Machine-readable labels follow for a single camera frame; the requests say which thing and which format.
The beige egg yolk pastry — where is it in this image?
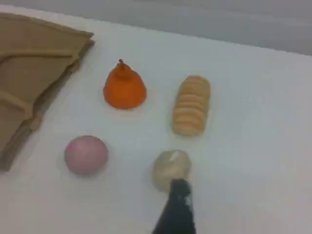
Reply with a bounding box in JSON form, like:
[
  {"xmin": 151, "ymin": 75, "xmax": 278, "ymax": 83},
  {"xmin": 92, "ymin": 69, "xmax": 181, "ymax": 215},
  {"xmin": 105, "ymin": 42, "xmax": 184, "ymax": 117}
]
[{"xmin": 152, "ymin": 149, "xmax": 192, "ymax": 193}]

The pink round bun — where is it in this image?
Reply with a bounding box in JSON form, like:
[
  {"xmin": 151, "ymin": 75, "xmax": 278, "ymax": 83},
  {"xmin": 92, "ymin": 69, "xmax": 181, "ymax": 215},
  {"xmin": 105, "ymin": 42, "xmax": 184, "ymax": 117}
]
[{"xmin": 64, "ymin": 135, "xmax": 109, "ymax": 176}]

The striped long bread roll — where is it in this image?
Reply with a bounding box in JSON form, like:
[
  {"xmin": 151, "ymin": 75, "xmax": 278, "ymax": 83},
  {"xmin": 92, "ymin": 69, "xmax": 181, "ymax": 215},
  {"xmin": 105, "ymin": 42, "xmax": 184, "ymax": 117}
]
[{"xmin": 172, "ymin": 75, "xmax": 211, "ymax": 136}]

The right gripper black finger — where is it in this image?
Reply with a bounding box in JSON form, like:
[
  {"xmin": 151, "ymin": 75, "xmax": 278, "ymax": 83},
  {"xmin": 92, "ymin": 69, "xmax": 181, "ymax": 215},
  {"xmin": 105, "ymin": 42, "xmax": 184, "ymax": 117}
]
[{"xmin": 151, "ymin": 178, "xmax": 197, "ymax": 234}]

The brown burlap tote bag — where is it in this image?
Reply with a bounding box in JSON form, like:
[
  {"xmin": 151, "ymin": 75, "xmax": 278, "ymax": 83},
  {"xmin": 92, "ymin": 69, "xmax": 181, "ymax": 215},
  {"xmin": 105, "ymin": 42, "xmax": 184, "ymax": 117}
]
[{"xmin": 0, "ymin": 12, "xmax": 96, "ymax": 173}]

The orange toy fruit with stem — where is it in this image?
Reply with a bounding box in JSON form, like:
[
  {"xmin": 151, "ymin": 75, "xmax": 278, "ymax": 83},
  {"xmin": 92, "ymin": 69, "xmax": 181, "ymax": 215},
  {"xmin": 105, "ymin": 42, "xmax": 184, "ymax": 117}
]
[{"xmin": 102, "ymin": 58, "xmax": 148, "ymax": 110}]

